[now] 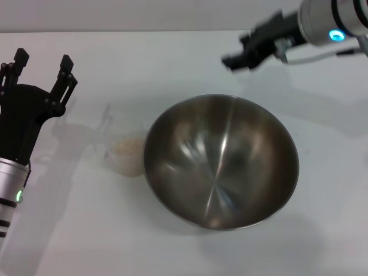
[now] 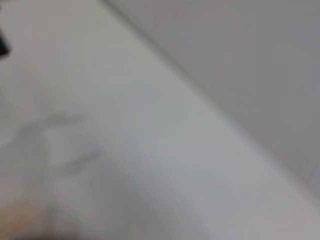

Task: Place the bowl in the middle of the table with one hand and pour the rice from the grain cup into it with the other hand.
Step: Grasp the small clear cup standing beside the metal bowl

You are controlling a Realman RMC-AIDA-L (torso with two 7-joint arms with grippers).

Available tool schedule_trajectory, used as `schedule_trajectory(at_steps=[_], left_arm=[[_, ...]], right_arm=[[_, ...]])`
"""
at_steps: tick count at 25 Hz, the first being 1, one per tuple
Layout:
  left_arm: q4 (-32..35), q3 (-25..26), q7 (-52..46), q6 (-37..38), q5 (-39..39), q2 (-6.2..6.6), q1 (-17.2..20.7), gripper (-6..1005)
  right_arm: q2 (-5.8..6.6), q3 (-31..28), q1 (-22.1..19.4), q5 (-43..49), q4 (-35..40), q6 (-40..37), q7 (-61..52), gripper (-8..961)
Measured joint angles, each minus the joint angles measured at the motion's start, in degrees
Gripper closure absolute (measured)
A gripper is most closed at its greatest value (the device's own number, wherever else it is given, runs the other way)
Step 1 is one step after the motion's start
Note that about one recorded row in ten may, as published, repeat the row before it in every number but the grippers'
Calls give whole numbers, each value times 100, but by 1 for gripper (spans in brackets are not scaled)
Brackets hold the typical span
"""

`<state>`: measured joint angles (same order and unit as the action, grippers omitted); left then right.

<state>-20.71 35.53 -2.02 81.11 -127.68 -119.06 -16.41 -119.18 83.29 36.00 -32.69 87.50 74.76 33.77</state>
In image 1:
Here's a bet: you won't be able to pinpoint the stainless steel bowl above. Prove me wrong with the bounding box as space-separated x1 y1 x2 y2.
143 94 300 231

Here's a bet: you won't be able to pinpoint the rice grains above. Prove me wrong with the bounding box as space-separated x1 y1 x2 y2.
112 138 145 175

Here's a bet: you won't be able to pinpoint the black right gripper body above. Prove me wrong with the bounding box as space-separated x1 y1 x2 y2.
248 10 303 70

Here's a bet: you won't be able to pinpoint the clear plastic measuring cup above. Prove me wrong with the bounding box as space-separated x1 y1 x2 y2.
93 102 146 177

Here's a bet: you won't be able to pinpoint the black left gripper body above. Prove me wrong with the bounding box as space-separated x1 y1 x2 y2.
0 83 68 165

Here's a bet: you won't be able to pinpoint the grey right arm cable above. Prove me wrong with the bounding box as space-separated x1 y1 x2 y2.
286 34 368 66

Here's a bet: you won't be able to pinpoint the grey right wrist camera bracket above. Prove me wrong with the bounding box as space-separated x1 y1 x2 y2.
274 37 294 63

